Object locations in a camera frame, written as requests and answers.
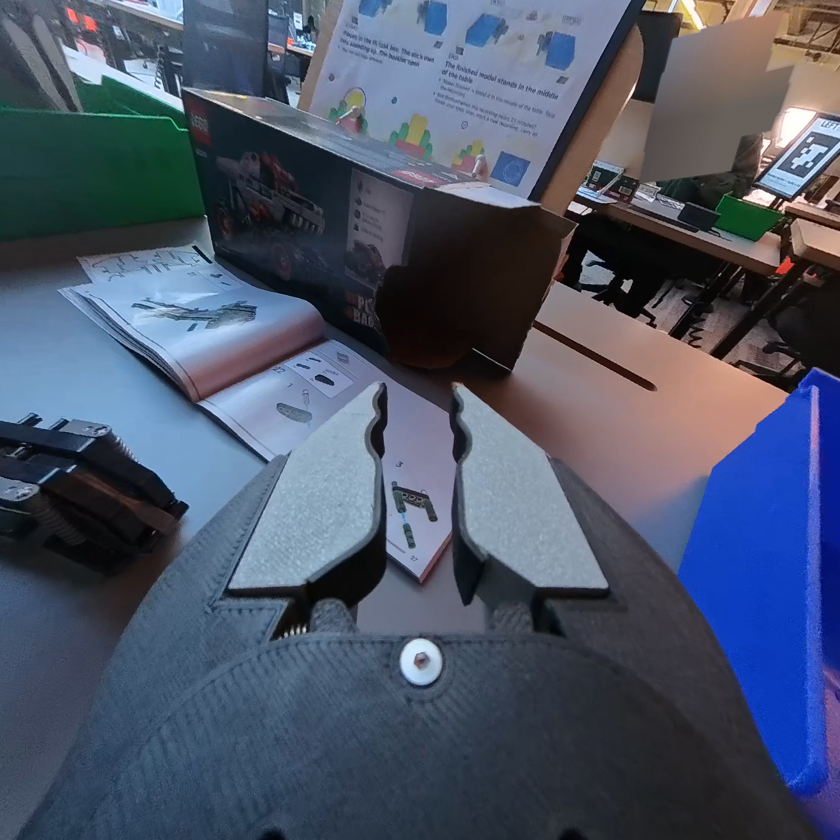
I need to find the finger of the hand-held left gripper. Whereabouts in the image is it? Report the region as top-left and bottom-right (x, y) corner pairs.
(66, 423), (190, 526)
(33, 495), (168, 575)

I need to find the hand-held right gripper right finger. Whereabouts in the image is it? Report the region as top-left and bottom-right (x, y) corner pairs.
(450, 382), (611, 606)

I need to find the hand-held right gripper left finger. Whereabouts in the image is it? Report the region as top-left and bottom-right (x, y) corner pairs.
(226, 381), (389, 608)

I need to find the open lego instruction booklet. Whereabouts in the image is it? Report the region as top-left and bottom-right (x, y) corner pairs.
(58, 245), (462, 585)

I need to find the dark lego set box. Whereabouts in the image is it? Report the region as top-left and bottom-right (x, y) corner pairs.
(181, 87), (580, 376)

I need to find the blue plastic bin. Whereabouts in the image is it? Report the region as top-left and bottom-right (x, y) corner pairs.
(678, 367), (840, 799)

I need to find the large green plastic bin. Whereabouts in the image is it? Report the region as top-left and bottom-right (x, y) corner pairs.
(0, 73), (210, 242)

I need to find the long background desk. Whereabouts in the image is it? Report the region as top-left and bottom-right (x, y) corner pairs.
(576, 189), (783, 358)

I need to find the black office chair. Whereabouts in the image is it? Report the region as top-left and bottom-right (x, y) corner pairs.
(764, 305), (840, 395)

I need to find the small green plastic bin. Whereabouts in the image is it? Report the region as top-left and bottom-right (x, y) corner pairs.
(714, 193), (786, 242)

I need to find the instruction poster board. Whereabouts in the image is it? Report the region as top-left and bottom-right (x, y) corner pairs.
(297, 0), (647, 216)

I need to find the grey wedge-shaped panel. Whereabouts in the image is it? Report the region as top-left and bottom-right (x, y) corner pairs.
(0, 14), (84, 114)

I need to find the short background desk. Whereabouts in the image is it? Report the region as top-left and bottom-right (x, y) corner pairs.
(784, 202), (840, 271)

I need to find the printed instruction sheet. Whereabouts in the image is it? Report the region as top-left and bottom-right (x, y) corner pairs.
(307, 0), (636, 199)

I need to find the tall black box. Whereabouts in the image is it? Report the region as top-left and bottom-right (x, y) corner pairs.
(182, 0), (271, 101)

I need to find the tag sign screen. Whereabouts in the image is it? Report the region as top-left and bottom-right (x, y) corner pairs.
(753, 112), (840, 202)

